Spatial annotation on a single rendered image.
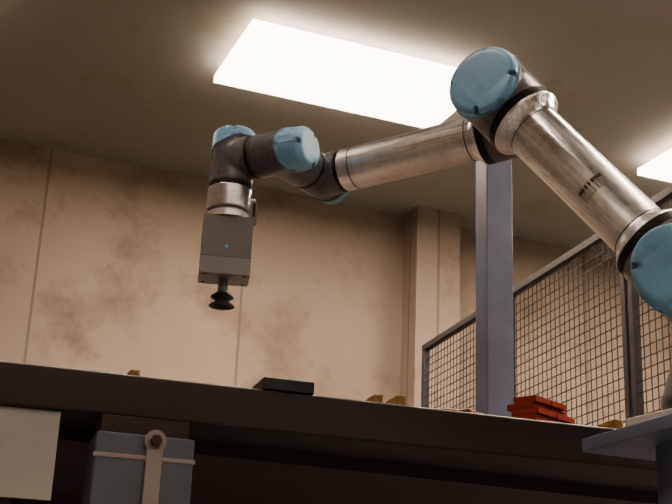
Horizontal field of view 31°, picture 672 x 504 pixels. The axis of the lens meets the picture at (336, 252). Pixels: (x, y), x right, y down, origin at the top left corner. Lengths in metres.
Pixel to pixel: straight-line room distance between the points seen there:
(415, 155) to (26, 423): 0.78
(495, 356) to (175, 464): 2.55
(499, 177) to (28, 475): 2.92
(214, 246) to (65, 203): 5.15
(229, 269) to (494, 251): 2.32
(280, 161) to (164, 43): 3.97
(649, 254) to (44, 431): 0.84
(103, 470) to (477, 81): 0.78
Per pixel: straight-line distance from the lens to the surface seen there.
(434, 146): 2.03
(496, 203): 4.32
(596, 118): 6.58
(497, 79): 1.83
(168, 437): 1.70
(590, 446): 1.80
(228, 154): 2.08
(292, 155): 2.01
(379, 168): 2.07
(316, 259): 7.49
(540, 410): 3.05
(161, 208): 7.28
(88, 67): 6.28
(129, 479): 1.68
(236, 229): 2.04
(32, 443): 1.70
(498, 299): 4.20
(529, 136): 1.80
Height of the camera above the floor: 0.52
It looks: 20 degrees up
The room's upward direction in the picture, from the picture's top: 2 degrees clockwise
